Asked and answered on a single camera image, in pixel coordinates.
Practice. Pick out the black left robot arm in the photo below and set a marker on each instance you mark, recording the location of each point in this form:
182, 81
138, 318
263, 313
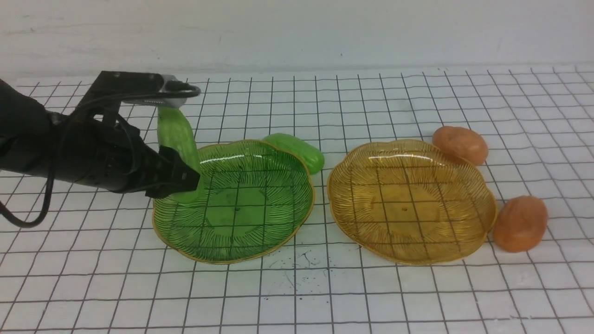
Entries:
25, 130

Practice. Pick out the orange toy potato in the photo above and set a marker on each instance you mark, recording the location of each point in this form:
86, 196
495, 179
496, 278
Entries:
521, 224
461, 142

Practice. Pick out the green toy cucumber front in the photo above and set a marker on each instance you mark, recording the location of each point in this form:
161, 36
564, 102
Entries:
174, 131

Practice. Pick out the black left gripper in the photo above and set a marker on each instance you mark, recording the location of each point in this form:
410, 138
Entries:
109, 154

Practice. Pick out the amber ribbed plastic plate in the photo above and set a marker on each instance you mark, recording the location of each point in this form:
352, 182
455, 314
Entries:
410, 202

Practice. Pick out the green toy cucumber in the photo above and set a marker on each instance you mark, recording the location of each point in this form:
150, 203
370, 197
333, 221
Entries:
311, 156
174, 131

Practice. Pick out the green ribbed plastic plate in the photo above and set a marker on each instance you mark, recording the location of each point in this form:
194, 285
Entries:
251, 199

